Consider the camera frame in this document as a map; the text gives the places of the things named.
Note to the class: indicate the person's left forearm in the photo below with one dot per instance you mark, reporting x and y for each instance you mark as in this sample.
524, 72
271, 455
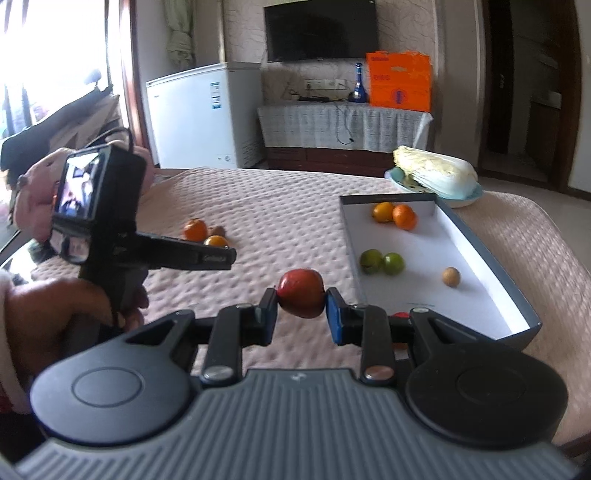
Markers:
9, 350

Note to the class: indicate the glossy yellow orange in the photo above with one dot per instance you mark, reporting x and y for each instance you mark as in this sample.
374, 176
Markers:
216, 241
382, 212

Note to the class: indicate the orange gift box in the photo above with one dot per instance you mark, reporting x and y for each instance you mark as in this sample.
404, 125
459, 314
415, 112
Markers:
399, 81

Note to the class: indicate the person's left hand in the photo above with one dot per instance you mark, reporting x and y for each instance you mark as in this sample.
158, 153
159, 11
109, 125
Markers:
55, 318

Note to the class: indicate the black power strip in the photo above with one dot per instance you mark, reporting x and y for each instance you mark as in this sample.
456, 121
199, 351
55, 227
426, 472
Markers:
314, 98

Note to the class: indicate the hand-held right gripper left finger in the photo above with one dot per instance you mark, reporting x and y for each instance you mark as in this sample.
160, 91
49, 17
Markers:
268, 316

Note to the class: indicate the brown wooden cabinet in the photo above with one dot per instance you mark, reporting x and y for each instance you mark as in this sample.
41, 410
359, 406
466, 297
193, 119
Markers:
323, 159

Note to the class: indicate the bright green apple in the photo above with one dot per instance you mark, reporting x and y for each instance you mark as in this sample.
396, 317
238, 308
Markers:
395, 264

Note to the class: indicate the pale green curtain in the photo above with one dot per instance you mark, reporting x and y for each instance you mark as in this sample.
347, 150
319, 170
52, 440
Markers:
180, 32

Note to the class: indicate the white wall socket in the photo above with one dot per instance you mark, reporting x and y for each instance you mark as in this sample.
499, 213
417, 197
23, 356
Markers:
323, 84

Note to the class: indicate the black wall television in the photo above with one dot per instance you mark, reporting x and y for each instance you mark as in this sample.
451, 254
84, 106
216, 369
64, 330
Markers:
318, 27

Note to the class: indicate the napa cabbage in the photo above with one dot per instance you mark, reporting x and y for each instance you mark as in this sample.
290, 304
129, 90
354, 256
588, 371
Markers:
434, 170

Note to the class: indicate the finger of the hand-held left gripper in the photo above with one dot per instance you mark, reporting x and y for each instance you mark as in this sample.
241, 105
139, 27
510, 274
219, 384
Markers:
194, 256

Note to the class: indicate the white checked cabinet cloth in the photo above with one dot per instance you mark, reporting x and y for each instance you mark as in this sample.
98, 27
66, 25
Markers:
378, 127

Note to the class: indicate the white chest freezer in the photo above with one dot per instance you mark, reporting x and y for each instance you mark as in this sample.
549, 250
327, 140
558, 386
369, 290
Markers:
189, 115

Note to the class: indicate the olive green apple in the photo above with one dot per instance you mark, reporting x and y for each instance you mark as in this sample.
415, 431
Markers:
371, 261

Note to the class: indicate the wrinkled orange tangerine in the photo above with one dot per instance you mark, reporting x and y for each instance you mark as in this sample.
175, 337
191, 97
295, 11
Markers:
405, 218

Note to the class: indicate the grey cardboard box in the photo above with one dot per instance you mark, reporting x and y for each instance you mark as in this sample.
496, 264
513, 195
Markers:
415, 288

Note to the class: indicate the dark cloth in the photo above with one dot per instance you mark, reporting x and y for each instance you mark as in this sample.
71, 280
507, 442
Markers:
60, 124

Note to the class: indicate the pale blue plate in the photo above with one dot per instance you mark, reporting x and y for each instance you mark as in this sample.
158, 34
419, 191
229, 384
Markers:
466, 199

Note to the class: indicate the small red apple with stem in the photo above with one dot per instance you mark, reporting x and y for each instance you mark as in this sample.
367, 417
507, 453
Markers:
300, 293

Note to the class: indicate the blue glass bottle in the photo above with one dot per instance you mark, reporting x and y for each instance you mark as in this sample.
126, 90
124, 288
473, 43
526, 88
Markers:
358, 92

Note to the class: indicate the orange tangerine with stem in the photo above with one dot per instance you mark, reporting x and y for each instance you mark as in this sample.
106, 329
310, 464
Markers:
195, 229

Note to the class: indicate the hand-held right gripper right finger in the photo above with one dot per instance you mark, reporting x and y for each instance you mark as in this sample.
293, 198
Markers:
334, 323

